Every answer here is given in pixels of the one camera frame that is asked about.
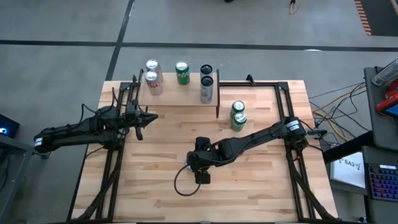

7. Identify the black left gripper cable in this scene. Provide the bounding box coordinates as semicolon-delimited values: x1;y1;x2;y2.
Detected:
81;88;116;115

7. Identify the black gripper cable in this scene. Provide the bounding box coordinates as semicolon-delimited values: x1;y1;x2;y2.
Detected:
81;88;116;115
173;164;202;197

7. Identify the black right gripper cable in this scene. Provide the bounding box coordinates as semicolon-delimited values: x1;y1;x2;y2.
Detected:
173;164;202;197

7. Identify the white SA3 sign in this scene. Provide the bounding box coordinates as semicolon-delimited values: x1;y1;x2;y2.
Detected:
329;151;366;189

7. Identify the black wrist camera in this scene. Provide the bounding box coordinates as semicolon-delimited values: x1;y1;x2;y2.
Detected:
194;170;211;185
125;99;140;114

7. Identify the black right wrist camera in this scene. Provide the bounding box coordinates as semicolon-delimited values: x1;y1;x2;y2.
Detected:
194;170;211;185

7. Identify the red tool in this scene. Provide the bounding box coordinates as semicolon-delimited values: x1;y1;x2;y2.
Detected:
375;79;398;114

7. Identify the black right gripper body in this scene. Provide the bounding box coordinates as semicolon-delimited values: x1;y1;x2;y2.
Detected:
186;137;224;172

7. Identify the white cylindrical can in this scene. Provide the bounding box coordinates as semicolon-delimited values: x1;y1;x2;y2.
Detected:
371;58;398;87

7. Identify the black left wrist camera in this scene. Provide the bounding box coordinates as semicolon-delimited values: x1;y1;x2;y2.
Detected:
125;99;140;114

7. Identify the black power cable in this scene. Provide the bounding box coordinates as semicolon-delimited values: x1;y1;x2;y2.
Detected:
309;81;371;147

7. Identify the black mat with orange stripes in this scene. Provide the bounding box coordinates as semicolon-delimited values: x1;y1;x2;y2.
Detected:
354;0;398;37

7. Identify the yellow floor cable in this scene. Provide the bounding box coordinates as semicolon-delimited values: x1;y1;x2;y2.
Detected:
312;91;364;142

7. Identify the grey metal side table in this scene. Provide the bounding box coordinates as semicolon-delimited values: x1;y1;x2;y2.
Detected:
0;133;52;223

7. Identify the yellow hanging power cable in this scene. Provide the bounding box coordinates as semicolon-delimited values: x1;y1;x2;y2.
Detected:
289;0;304;16

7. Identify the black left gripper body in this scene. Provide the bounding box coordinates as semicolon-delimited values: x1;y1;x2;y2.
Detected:
124;112;144;141

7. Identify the black aluminium table frame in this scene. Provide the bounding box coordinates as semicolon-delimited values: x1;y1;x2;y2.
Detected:
67;80;337;223

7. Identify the wooden shelf with black frame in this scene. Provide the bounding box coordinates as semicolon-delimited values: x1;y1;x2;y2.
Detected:
135;68;221;119

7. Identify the green Sprite can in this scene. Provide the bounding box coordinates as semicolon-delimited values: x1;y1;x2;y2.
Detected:
230;111;248;133
230;100;246;116
175;60;191;85

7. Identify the black computer keyboard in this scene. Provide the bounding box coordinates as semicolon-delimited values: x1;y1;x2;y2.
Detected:
366;163;398;202

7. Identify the black computer with blue lights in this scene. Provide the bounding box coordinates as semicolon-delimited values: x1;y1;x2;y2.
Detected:
0;113;21;139

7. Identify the black desk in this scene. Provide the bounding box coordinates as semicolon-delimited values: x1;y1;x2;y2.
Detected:
322;130;398;224

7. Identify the grey desk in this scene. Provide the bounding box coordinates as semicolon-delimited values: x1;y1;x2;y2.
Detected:
363;65;398;152

